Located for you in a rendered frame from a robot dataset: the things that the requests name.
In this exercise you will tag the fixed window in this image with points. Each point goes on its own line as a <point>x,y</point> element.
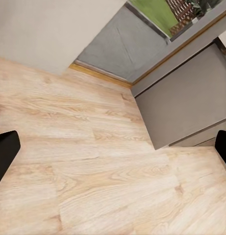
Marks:
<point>143,34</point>

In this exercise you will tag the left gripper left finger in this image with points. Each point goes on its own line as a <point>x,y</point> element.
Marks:
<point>9,147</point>

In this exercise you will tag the dishwasher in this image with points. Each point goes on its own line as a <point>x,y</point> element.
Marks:
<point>202,135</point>

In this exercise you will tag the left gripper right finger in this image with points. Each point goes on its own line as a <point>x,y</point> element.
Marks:
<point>220,144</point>

